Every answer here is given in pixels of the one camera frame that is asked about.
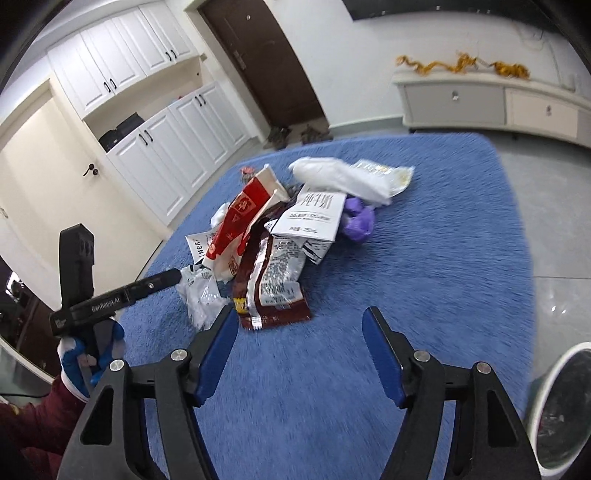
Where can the left hand blue white glove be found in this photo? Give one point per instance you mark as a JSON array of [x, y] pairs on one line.
[[81, 371]]

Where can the dark red snack bag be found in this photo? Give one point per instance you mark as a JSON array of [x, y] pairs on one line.
[[266, 290]]

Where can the white torn paper package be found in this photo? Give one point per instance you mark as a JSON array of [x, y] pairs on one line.
[[198, 244]]

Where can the white plastic bag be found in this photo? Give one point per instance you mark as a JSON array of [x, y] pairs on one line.
[[199, 291]]

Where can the small purple wrapper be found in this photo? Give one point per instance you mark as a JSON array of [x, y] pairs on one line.
[[358, 220]]

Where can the small red wrapper far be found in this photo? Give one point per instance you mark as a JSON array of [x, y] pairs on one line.
[[247, 173]]

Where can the dark brown entrance door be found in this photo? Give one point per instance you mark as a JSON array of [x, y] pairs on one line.
[[255, 43]]

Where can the golden dragon figurine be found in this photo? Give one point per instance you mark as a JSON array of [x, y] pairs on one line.
[[463, 64]]

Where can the red white paper bag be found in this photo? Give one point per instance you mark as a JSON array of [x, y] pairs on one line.
[[224, 253]]

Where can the black box on counter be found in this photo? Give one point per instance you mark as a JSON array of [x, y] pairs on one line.
[[113, 136]]

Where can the red sleeved left forearm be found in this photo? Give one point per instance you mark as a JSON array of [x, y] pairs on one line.
[[34, 437]]

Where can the white grey TV cabinet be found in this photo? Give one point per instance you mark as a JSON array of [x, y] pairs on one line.
[[481, 101]]

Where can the large black wall television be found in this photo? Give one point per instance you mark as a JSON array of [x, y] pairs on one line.
[[524, 11]]

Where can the brown shoe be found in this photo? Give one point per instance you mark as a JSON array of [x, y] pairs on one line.
[[278, 137], [311, 135]]

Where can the brown shoe left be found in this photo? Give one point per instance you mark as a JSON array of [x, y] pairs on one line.
[[278, 137]]

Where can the white yellow plastic wrapper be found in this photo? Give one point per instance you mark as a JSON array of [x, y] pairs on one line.
[[373, 183]]

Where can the white upper wall cabinet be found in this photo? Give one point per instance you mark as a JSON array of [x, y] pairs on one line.
[[98, 62]]

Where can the golden tiger figurine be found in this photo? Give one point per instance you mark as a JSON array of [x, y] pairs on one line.
[[517, 71]]

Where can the white tissue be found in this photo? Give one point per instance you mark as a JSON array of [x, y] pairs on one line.
[[219, 215]]

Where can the brown shoe right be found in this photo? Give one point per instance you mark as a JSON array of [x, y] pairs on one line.
[[311, 135]]

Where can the blue fuzzy table cloth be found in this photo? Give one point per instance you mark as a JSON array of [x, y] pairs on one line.
[[448, 265]]

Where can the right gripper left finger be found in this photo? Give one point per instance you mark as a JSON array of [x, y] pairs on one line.
[[140, 421]]

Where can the beige interior door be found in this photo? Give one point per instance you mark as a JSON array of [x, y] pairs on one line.
[[50, 182]]

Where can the white rimmed trash bin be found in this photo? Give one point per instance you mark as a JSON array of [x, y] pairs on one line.
[[558, 412]]

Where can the white milk carton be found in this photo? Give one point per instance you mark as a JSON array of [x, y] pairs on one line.
[[312, 222]]

